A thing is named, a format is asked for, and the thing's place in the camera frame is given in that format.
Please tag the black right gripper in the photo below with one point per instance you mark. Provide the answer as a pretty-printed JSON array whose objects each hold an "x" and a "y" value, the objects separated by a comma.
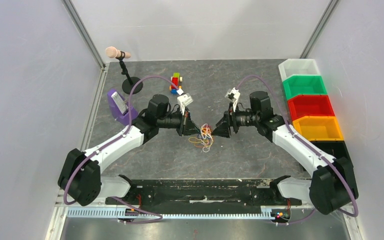
[{"x": 231, "y": 122}]

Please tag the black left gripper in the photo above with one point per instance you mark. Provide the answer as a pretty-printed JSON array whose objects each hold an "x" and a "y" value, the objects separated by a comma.
[{"x": 186, "y": 126}]

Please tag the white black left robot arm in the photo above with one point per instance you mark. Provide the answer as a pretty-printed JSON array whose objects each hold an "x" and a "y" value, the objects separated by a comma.
[{"x": 81, "y": 175}]

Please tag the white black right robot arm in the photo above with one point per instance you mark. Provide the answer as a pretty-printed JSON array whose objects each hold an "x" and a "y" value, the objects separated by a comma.
[{"x": 332, "y": 184}]

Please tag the colourful toy brick car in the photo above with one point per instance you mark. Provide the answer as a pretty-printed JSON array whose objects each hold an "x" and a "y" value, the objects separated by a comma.
[{"x": 176, "y": 79}]

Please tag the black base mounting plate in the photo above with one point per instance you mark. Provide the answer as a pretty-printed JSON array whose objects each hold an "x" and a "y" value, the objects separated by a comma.
[{"x": 205, "y": 196}]

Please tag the purple metronome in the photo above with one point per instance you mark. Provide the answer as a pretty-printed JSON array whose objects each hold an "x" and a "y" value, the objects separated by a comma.
[{"x": 118, "y": 106}]

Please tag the pink microphone on black stand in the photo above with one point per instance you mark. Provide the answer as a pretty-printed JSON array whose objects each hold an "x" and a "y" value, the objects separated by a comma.
[{"x": 130, "y": 85}]

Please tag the red storage bin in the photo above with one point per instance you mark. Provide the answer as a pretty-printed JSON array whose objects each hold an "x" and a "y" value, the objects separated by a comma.
[{"x": 310, "y": 105}]

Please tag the green storage bin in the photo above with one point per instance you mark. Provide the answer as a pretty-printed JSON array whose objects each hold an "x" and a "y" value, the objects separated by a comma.
[{"x": 303, "y": 85}]

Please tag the yellow storage bin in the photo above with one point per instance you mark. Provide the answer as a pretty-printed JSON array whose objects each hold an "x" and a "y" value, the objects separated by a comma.
[{"x": 319, "y": 128}]

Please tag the white storage bin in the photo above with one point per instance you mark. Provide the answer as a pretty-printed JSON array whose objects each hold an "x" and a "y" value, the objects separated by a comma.
[{"x": 298, "y": 66}]

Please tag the black storage bin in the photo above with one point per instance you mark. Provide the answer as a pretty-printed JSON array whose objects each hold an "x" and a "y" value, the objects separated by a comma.
[{"x": 337, "y": 149}]

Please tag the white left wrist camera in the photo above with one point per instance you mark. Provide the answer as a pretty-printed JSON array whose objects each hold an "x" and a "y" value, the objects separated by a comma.
[{"x": 184, "y": 99}]

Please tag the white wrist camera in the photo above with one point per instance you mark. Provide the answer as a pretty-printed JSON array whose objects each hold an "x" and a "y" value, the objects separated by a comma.
[
  {"x": 184, "y": 99},
  {"x": 233, "y": 95}
]

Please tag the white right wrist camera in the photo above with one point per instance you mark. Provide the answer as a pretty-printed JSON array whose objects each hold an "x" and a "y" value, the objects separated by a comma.
[{"x": 233, "y": 95}]

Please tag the grey slotted cable duct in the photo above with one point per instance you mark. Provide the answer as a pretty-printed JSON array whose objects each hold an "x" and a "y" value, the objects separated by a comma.
[{"x": 120, "y": 212}]

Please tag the aluminium frame post left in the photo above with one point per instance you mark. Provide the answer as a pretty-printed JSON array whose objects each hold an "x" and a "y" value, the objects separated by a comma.
[{"x": 74, "y": 15}]

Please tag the aluminium frame post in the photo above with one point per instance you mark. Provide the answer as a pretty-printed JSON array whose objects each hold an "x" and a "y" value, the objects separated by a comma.
[
  {"x": 74, "y": 15},
  {"x": 323, "y": 21}
]

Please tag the aluminium frame post right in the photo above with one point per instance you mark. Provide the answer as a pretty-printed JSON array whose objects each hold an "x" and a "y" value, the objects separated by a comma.
[{"x": 323, "y": 21}]

